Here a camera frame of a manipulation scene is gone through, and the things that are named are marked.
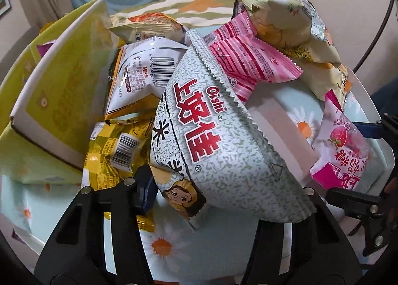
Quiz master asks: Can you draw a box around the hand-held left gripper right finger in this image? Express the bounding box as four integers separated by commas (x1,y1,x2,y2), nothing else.
244,187,364,285

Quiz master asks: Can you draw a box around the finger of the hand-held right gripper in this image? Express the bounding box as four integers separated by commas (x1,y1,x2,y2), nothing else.
352,114,398,140
326,187,391,248

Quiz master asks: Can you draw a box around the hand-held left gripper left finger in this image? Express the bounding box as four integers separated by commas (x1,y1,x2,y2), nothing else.
34,165,156,285

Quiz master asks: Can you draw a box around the pink strawberry snack packet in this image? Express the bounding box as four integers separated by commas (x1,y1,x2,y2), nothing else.
309,89,372,192

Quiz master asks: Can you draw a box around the grey Oishi snack bag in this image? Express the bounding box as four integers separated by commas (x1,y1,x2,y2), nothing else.
149,30,318,231

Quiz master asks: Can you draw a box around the green cardboard box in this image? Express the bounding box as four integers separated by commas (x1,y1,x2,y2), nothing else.
0,0,120,184

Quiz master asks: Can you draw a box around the dark blue clothing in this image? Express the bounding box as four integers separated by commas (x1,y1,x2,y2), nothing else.
371,81,398,114

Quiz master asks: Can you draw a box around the daisy print blue cloth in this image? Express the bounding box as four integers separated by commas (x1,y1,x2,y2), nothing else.
0,25,389,285

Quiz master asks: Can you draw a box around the yellow snack packet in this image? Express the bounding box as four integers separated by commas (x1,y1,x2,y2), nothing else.
81,115,156,233

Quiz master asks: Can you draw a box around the white barcode snack packet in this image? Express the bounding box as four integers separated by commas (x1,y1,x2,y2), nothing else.
104,36,187,119

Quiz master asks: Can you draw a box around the cream yellow snack bag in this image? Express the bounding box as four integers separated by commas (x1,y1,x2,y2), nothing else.
233,0,349,108

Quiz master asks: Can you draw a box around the pink striped snack packet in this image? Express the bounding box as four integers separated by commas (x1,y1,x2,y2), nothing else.
202,10,303,103

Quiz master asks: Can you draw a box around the cream orange snack packet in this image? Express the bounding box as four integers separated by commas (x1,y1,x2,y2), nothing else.
107,13,187,46

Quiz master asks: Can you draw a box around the striped floral quilt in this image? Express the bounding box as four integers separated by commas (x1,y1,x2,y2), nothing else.
137,0,240,26

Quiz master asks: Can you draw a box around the black cable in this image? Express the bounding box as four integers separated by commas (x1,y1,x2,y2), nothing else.
350,0,394,72

